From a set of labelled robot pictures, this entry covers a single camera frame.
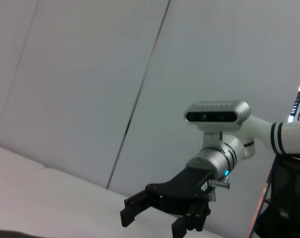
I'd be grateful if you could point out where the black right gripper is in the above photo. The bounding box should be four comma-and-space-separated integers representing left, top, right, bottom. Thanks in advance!
119, 166, 214, 238

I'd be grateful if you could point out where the dark green shirt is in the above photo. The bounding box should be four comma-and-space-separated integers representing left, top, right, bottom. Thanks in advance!
0, 230, 57, 238

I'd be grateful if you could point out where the black mesh office chair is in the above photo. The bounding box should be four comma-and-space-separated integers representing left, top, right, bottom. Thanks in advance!
254, 154, 300, 238

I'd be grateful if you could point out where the dark metal frame stand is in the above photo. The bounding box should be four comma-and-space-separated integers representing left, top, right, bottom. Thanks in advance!
247, 168, 275, 238

